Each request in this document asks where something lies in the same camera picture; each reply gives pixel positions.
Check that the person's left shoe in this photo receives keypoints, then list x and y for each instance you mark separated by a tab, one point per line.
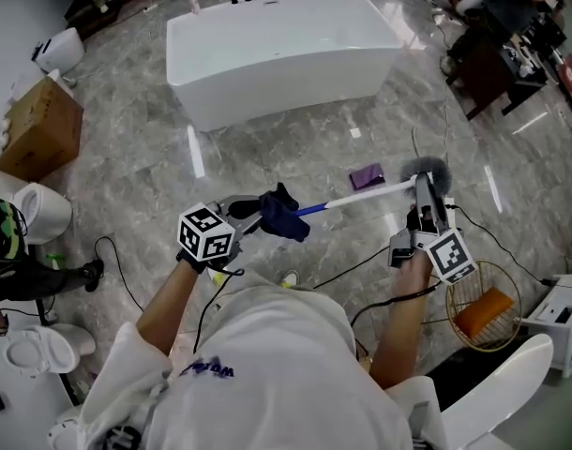
219	279

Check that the dark wooden furniture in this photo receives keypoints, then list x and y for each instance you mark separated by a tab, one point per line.
100	10

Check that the person's right forearm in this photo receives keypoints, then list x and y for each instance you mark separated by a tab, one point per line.
398	340

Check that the grey white toilet brush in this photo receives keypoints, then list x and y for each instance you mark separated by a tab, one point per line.
429	164

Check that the brown cardboard box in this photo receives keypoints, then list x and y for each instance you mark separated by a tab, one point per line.
40	131

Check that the white bathtub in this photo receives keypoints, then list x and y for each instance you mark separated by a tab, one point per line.
276	73

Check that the green spray bottle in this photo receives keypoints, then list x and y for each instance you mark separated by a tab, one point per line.
55	261

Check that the black machine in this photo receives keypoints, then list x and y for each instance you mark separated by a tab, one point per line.
548	35

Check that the white display platform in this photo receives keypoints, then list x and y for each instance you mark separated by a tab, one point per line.
28	415

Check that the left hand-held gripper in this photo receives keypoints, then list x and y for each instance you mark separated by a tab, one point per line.
204	232

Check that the person's right shoe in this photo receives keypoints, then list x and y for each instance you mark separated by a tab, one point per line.
290	280

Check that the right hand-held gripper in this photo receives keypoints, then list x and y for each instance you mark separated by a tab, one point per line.
450	256

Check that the person's right hand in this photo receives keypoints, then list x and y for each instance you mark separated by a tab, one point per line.
412	274

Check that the white bottle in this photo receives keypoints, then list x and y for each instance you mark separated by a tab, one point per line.
192	2

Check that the person's shoe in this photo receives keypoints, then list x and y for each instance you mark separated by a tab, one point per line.
290	280
219	279

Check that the white shirt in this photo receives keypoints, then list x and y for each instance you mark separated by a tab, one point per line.
267	368

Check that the orange cushion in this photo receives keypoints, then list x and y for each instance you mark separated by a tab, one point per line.
485	312

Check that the person's left forearm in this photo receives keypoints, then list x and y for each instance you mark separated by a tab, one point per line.
173	298

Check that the dark blue cloth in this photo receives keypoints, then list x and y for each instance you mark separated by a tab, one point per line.
281	218

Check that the dark wooden desk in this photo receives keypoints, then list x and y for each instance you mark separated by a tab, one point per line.
485	78

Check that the purple cloth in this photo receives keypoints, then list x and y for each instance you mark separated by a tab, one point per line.
366	176

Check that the white paper scrap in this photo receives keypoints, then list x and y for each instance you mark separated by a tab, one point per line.
355	132

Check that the black mat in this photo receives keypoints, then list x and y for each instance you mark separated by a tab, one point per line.
455	375

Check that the white curved chair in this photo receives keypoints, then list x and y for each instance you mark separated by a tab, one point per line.
501	392

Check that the white power strip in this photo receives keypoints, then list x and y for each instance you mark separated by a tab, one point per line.
453	214
151	8

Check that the white paper roll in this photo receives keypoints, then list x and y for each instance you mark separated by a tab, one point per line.
4	125
2	144

